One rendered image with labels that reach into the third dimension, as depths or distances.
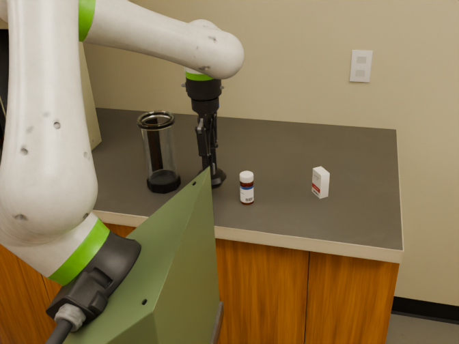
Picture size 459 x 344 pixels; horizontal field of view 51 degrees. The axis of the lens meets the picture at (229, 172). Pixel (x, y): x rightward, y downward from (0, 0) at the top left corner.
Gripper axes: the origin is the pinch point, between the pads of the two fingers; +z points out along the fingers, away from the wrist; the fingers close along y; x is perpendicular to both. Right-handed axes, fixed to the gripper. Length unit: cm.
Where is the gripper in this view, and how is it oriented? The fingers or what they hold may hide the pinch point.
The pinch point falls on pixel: (209, 161)
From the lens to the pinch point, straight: 139.5
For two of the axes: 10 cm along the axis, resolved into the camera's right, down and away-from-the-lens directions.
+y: -2.6, 5.0, -8.3
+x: 9.6, 1.0, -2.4
